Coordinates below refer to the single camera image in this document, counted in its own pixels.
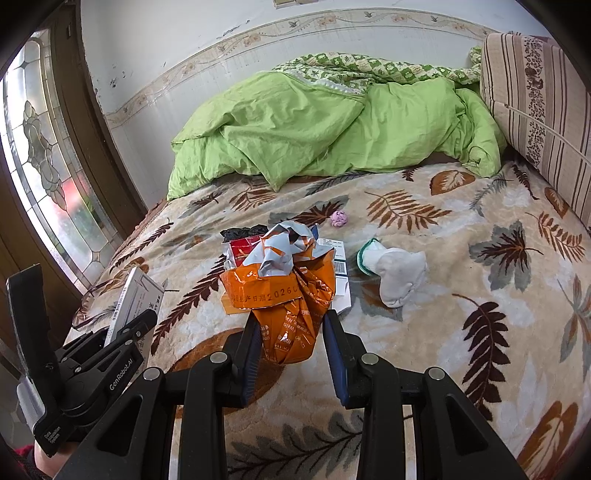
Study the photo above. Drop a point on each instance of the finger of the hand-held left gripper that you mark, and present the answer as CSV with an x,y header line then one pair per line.
x,y
136,323
87,344

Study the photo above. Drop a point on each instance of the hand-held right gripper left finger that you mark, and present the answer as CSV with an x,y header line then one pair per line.
x,y
251,353

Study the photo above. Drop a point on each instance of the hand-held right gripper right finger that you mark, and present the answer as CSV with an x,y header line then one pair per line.
x,y
334,362

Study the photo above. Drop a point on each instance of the white cardboard box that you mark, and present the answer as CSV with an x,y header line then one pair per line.
x,y
136,288

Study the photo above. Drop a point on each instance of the orange snack bag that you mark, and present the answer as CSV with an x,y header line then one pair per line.
x,y
277,297

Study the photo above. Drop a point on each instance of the person's left forearm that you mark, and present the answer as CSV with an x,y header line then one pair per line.
x,y
39,458

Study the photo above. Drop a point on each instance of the white barcode box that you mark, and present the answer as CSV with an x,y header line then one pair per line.
x,y
340,265

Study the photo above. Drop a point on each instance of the red packet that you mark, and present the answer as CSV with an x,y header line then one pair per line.
x,y
242,251

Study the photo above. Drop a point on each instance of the crumpled silver wrapper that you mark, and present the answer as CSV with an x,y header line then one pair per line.
x,y
277,251

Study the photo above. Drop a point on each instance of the white sock with green trim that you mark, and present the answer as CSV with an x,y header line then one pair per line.
x,y
399,274

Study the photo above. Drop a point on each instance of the black crumpled item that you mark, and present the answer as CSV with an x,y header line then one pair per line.
x,y
240,233

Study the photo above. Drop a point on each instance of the pink paper ball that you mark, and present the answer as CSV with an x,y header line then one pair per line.
x,y
339,218

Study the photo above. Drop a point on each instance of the leaf-patterned blanket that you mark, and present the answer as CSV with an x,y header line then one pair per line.
x,y
461,258

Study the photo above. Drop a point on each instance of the leaded glass window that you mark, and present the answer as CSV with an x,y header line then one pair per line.
x,y
46,161

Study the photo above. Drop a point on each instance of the green duvet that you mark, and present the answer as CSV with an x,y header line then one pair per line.
x,y
300,129

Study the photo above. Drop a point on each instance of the green patterned quilt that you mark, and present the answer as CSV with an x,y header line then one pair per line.
x,y
369,64

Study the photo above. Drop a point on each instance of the striped floral cushion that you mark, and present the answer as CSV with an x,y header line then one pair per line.
x,y
540,115

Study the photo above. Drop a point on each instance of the brown wooden window frame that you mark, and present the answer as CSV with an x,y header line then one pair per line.
x,y
92,129

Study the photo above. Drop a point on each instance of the beige wall switch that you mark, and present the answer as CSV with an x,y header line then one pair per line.
x,y
285,2

